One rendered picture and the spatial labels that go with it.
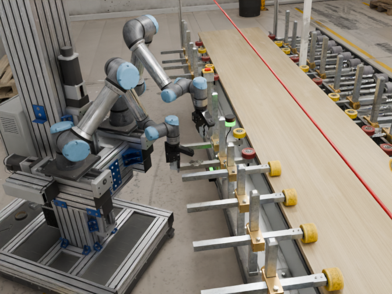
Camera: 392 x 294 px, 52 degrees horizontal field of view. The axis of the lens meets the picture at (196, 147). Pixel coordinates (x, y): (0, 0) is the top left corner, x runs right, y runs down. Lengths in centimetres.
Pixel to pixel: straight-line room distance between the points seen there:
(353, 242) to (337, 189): 37
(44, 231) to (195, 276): 113
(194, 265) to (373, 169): 137
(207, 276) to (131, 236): 59
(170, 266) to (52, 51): 163
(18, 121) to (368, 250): 188
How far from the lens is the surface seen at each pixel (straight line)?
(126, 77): 192
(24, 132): 248
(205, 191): 356
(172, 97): 214
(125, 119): 247
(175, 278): 288
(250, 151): 239
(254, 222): 173
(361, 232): 194
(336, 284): 163
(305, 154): 240
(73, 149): 195
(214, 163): 237
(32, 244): 309
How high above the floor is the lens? 217
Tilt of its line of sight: 31 degrees down
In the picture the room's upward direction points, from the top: 3 degrees counter-clockwise
